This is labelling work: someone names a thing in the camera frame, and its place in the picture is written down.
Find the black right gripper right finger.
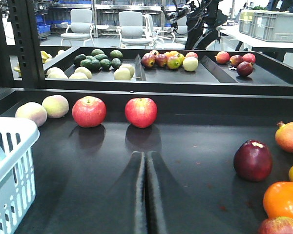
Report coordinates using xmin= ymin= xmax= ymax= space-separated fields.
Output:
xmin=146 ymin=151 xmax=205 ymax=234

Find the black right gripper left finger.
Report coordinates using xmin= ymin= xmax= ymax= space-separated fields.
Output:
xmin=89 ymin=151 xmax=147 ymax=234

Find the light blue plastic basket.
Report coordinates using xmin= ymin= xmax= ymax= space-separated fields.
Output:
xmin=0 ymin=117 xmax=40 ymax=234

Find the black wooden display stand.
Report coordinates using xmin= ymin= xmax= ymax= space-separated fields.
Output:
xmin=0 ymin=87 xmax=293 ymax=234

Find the dark red apple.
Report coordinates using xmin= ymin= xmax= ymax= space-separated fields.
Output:
xmin=233 ymin=139 xmax=272 ymax=182

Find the red apple centre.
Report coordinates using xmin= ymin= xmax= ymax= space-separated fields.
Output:
xmin=125 ymin=97 xmax=158 ymax=129

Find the red apple beside peaches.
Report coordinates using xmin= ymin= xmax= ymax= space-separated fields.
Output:
xmin=72 ymin=96 xmax=107 ymax=128

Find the orange bell pepper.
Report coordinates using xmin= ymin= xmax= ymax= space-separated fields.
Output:
xmin=262 ymin=181 xmax=293 ymax=219

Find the pale peach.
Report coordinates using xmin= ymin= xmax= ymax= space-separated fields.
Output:
xmin=15 ymin=102 xmax=47 ymax=127
xmin=42 ymin=95 xmax=69 ymax=118

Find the pomegranate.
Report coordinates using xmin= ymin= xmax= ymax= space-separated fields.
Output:
xmin=275 ymin=121 xmax=293 ymax=153

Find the black upper display tray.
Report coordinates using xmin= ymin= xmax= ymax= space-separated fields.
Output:
xmin=9 ymin=46 xmax=293 ymax=97

